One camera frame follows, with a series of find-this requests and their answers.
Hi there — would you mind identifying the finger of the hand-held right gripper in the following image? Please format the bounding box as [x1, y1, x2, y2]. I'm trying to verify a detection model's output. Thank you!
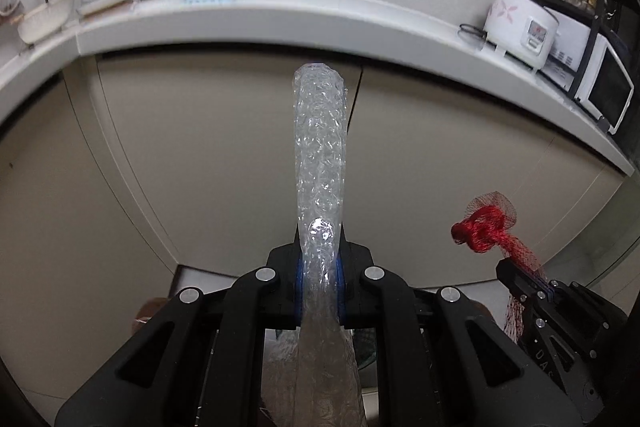
[496, 258, 556, 306]

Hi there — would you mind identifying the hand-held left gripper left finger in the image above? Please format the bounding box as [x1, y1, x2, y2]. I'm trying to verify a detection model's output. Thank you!
[55, 243, 301, 427]

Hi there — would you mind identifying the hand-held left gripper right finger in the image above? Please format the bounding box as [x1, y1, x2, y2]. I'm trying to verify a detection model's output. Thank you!
[340, 243, 583, 427]

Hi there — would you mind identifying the black trash can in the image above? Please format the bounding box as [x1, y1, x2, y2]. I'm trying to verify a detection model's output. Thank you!
[350, 328, 381, 370]

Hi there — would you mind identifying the red mesh net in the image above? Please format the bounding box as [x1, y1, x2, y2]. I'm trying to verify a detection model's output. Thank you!
[451, 190, 544, 344]

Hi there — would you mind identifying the clear bubble wrap sheet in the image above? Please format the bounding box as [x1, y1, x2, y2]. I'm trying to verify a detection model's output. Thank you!
[260, 62, 369, 427]

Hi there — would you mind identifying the brown object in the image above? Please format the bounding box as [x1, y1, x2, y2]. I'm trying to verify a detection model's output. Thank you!
[131, 296, 172, 334]

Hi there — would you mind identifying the white floral rice cooker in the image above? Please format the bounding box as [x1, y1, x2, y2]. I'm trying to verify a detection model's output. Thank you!
[483, 0, 560, 73]

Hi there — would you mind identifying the large white bowl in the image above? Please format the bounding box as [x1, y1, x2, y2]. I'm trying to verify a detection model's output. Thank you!
[17, 0, 76, 46]

